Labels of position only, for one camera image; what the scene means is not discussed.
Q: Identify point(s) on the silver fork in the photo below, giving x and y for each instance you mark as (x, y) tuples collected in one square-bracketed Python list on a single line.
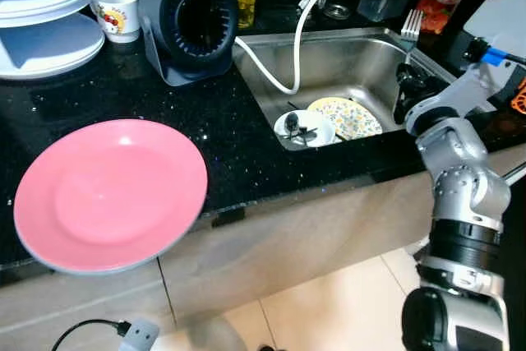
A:
[(411, 26)]

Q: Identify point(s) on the pink round plate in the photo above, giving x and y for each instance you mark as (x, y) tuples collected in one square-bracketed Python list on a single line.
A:
[(107, 195)]

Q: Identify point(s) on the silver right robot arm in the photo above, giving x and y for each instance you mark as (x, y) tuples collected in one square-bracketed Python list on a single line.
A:
[(460, 187)]

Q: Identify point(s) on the beige kitchen cabinet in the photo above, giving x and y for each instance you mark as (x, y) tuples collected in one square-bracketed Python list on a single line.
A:
[(288, 236)]

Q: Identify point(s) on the steel sink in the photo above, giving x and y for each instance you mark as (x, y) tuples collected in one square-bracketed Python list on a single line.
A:
[(345, 67)]

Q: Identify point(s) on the yellow floral plate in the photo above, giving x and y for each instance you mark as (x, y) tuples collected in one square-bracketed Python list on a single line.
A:
[(353, 117)]

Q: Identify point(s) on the small glass jar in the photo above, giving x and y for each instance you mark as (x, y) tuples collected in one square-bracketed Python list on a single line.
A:
[(337, 12)]

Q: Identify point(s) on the orange lattice object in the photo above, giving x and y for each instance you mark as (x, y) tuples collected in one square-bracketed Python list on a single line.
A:
[(520, 96)]

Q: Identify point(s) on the white bowl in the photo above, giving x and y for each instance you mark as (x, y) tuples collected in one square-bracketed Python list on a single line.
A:
[(316, 125)]

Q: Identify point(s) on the white flat panel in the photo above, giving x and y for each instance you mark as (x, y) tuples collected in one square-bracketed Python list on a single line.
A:
[(505, 6)]

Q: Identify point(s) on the black utensil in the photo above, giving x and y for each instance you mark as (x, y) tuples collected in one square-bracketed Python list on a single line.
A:
[(292, 123)]

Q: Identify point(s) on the black white-edged appliance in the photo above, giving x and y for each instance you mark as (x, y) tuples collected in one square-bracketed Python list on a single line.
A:
[(516, 285)]

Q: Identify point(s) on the black round fan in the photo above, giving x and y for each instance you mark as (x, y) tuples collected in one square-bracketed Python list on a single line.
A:
[(156, 14)]

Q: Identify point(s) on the white cartoon print cup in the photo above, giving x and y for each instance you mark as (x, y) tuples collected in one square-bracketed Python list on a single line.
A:
[(115, 18)]

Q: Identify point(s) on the white two-tier rack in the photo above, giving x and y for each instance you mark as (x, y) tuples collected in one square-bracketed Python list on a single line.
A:
[(41, 47)]

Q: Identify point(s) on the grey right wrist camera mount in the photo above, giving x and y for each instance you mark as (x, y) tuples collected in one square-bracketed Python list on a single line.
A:
[(468, 92)]

